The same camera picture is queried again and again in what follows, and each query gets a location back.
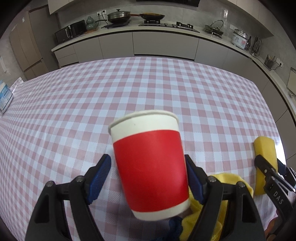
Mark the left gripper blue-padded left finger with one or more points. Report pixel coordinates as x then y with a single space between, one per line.
48 220

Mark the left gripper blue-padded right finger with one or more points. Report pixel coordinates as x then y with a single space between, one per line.
242 220

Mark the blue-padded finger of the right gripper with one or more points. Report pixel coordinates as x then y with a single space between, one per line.
288 173
269 171

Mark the yellow sponge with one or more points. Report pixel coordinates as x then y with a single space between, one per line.
266 147

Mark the red white paper cup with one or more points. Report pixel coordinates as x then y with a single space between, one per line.
151 163

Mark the person's right hand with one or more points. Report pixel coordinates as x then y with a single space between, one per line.
271 227

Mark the blue cloth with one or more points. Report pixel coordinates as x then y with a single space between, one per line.
175 230

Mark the white cutting board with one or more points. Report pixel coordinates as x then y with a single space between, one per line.
291 84

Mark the pink checkered tablecloth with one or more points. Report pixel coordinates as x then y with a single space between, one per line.
58 125

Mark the utensil holder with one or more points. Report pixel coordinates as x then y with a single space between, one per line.
270 62

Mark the knife block with utensils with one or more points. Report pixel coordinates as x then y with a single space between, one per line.
255 50

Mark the dark glass bottle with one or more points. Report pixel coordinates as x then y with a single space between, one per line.
247 46

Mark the white rice cooker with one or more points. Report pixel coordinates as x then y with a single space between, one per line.
239 38

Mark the white blue canister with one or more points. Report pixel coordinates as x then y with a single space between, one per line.
6 97

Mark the kettle on small burner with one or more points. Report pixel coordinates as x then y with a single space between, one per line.
214 30

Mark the black range hood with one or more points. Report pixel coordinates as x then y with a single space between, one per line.
194 3

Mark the black gas stove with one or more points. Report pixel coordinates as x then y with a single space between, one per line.
177 25

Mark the beige refrigerator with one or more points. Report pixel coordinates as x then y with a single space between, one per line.
32 40

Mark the black microwave oven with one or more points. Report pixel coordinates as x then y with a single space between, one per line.
71 31

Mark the green ceramic vase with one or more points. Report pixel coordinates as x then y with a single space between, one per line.
90 23

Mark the lidded black pan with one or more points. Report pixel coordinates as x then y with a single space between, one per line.
120 16

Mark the wok with handle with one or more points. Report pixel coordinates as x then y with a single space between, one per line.
150 16

